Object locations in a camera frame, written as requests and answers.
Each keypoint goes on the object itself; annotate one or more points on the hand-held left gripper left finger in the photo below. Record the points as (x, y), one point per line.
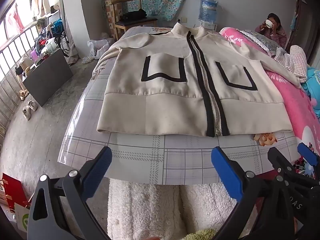
(97, 173)

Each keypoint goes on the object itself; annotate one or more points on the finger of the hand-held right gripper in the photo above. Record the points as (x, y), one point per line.
(281, 160)
(308, 153)

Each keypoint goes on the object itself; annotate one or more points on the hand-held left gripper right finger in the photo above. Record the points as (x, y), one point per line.
(226, 176)

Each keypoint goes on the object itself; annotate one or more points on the beige jacket with black trim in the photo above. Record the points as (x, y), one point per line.
(165, 100)

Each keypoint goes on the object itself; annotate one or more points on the pink floral blanket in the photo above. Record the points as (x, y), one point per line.
(295, 110)

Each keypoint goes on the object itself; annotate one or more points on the grey plaid floral bed sheet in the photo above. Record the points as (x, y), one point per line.
(150, 160)

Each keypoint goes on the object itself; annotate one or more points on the white fleece robe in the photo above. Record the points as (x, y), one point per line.
(150, 210)

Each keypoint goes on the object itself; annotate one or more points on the turquoise plush cloth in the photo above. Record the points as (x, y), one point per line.
(312, 87)

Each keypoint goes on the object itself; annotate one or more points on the white paper bag green print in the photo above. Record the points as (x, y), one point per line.
(23, 217)

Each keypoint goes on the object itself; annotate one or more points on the red paper bag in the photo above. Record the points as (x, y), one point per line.
(13, 192)

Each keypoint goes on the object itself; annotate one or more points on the white knitted cloth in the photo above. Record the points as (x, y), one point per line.
(293, 62)

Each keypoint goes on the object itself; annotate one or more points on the beige shoe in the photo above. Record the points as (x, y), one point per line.
(32, 105)
(26, 113)

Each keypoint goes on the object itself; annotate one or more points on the tan slippers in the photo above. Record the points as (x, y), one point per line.
(23, 95)

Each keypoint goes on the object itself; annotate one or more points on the dark grey cabinet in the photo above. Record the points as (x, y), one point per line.
(47, 77)

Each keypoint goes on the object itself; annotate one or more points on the lace-trimmed pillow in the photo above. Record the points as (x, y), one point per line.
(262, 41)

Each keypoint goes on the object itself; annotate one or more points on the clear plastic bag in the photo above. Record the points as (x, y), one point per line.
(98, 47)

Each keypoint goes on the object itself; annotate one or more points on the pink plastic container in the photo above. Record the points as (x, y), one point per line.
(34, 54)

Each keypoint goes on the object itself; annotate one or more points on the white bowl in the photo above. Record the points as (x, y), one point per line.
(269, 24)

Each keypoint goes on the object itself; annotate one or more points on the wheelchair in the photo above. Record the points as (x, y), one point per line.
(62, 37)

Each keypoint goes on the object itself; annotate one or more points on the metal window railing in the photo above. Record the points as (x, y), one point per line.
(10, 62)

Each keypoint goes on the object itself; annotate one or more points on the wooden chair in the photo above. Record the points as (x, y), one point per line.
(120, 26)

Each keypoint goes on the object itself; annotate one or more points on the white water dispenser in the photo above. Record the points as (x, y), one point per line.
(208, 27)

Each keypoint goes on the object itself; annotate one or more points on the blue water bottle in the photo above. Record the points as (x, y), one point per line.
(208, 10)

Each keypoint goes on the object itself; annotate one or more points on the red hanging cloth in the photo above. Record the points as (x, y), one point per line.
(15, 20)

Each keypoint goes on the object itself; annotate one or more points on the beige hanging coat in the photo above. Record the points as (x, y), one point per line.
(40, 3)

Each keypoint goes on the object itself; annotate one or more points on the wall socket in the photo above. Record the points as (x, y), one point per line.
(182, 20)

